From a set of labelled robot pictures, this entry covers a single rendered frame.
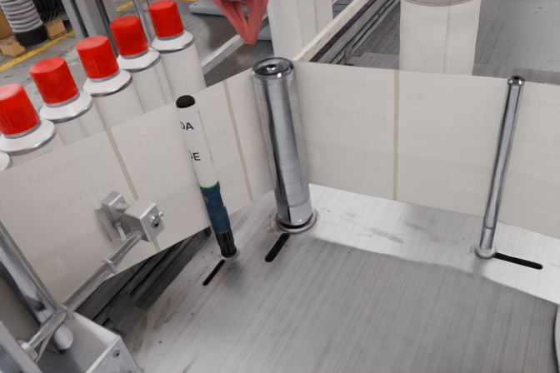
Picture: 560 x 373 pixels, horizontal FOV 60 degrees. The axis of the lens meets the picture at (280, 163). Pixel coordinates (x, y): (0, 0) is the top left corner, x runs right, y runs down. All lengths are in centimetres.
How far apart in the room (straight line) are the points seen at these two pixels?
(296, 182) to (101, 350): 23
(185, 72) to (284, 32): 27
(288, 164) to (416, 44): 21
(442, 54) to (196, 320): 38
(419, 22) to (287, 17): 31
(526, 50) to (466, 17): 45
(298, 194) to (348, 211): 8
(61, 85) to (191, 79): 17
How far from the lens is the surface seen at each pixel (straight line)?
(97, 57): 52
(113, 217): 42
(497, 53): 98
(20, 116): 47
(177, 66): 59
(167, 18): 58
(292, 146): 45
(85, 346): 42
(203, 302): 49
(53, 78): 49
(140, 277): 57
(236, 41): 77
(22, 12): 59
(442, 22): 55
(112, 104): 53
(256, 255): 51
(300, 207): 50
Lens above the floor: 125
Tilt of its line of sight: 37 degrees down
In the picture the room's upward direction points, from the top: 10 degrees counter-clockwise
